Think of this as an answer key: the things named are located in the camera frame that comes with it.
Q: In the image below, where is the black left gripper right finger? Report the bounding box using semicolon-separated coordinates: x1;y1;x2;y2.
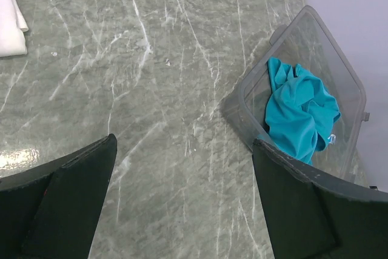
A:
252;140;387;258

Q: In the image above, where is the teal t-shirt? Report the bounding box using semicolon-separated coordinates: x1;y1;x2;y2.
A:
265;57;341;165

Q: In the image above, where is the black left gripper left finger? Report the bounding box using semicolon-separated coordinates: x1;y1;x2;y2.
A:
1;134;117;258

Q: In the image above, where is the clear plastic bin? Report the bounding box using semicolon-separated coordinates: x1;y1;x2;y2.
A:
222;5;369;187

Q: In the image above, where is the folded white t-shirt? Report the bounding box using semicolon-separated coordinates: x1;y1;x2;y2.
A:
0;0;28;57

